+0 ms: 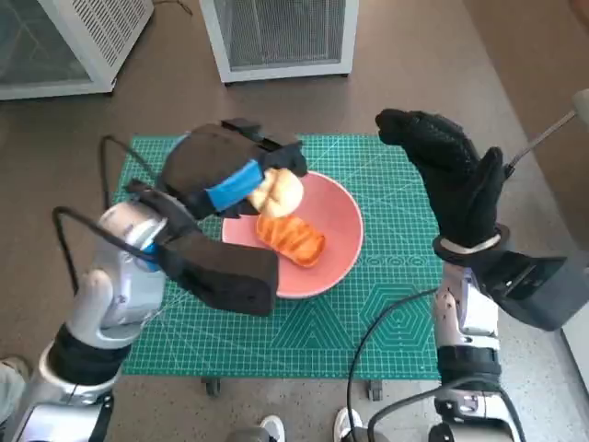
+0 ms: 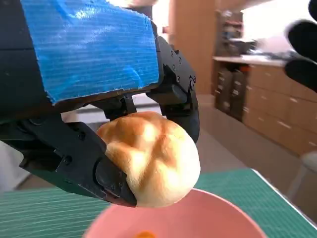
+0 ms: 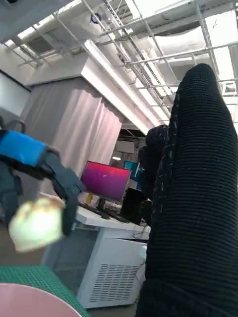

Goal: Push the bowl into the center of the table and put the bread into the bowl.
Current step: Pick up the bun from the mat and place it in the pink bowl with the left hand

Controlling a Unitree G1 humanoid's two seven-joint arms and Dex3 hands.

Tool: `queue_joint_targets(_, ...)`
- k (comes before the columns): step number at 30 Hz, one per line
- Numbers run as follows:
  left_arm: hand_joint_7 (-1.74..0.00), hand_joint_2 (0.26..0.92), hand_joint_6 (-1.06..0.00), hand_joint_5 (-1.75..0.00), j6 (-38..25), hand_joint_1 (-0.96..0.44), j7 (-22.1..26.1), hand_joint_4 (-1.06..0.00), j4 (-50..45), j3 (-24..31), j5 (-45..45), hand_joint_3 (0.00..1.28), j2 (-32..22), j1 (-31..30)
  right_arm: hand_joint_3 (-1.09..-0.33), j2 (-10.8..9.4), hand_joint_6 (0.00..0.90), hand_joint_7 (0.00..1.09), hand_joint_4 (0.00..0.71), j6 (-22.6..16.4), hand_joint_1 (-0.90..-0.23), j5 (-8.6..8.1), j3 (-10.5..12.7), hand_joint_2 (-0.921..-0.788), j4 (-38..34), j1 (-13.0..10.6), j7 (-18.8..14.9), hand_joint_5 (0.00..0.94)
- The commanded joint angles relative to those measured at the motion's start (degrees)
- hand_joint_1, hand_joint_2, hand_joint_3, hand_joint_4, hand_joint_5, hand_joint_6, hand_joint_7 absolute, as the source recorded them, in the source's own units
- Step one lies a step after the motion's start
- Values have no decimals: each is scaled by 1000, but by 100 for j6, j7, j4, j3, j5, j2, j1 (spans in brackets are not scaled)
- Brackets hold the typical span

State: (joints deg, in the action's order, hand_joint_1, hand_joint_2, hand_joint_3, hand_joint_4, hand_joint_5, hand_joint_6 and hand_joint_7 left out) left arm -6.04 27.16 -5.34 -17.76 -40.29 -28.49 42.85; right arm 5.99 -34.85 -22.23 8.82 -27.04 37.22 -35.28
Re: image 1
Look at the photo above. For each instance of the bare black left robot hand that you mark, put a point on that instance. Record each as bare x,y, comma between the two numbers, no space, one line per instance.
207,161

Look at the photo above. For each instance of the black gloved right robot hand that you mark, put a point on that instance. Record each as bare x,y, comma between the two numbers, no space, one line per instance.
465,198

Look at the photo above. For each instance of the round toy bread bun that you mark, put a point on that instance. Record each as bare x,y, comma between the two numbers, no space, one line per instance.
280,193

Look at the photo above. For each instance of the long flaky toy bread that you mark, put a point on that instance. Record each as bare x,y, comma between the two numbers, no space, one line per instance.
299,244

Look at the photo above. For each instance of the pink bowl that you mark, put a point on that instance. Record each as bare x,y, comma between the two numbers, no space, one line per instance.
340,230

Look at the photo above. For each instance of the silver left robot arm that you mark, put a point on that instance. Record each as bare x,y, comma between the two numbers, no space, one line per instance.
119,294

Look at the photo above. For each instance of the grey chair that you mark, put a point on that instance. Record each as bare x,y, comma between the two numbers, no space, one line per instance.
547,131

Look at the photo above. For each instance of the white mesh cabinet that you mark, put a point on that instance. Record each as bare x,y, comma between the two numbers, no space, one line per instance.
285,32
106,32

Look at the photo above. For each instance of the green cutting mat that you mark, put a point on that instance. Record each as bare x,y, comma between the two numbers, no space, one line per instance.
299,340

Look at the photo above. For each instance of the black table caster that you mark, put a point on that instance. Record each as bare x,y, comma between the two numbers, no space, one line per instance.
211,385
374,390

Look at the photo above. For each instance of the white foot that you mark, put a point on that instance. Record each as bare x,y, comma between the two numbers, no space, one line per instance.
272,428
346,423

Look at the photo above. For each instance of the person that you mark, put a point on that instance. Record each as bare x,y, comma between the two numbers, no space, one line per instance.
11,391

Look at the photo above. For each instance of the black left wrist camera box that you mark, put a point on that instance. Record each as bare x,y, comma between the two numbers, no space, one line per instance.
230,276

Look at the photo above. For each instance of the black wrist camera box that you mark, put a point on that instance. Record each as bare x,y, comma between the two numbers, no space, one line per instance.
230,276
538,290

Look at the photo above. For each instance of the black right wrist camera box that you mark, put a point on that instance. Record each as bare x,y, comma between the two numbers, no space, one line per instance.
538,290

